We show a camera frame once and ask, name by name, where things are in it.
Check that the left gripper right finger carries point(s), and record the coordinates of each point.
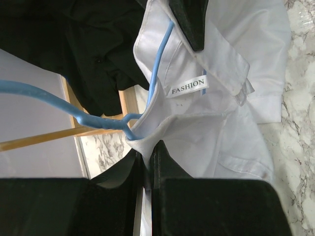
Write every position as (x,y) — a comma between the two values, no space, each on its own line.
(187,206)

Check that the white shirt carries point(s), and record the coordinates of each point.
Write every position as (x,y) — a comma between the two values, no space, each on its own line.
(206,106)

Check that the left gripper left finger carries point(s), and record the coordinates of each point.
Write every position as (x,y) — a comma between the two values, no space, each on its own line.
(106,205)

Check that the wooden clothes rack stand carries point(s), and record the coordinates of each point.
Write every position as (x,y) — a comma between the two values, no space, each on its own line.
(82,124)

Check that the black hanging shirt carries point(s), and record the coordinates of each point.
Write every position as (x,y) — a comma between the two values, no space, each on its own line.
(89,42)

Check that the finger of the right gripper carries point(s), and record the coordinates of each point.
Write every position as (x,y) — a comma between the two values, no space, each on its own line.
(191,17)

